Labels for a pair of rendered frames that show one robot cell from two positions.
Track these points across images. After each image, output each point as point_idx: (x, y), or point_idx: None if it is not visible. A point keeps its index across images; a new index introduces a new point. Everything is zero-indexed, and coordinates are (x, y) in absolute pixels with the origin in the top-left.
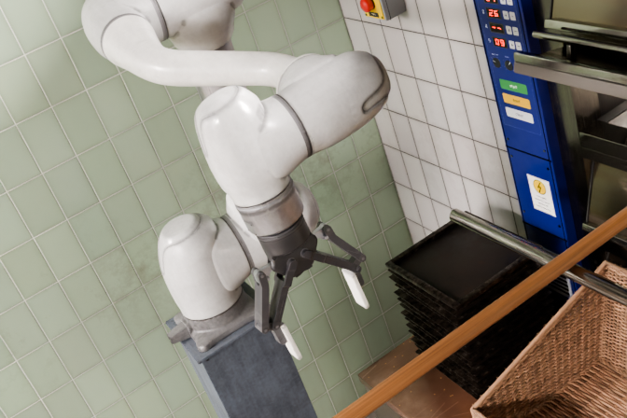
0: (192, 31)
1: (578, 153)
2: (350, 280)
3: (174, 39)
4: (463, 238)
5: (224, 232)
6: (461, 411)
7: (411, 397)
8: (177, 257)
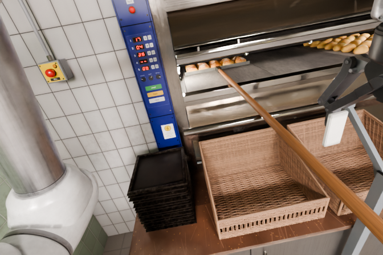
0: None
1: (182, 106)
2: (339, 120)
3: None
4: (149, 163)
5: (30, 243)
6: (191, 234)
7: (164, 252)
8: None
